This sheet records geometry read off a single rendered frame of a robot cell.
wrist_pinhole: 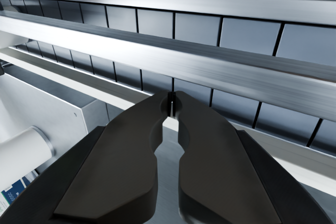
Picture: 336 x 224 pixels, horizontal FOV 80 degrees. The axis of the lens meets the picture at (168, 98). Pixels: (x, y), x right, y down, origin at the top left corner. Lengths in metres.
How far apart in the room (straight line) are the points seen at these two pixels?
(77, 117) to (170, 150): 0.16
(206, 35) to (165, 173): 0.27
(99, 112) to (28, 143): 0.22
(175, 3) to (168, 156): 0.24
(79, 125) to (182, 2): 0.27
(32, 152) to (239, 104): 0.46
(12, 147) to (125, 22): 0.40
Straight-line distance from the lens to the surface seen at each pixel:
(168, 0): 0.17
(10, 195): 0.90
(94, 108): 0.36
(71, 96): 0.38
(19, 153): 0.53
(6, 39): 0.35
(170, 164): 0.35
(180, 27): 0.17
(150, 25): 0.19
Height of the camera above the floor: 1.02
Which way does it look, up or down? 46 degrees down
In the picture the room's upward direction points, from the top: 129 degrees counter-clockwise
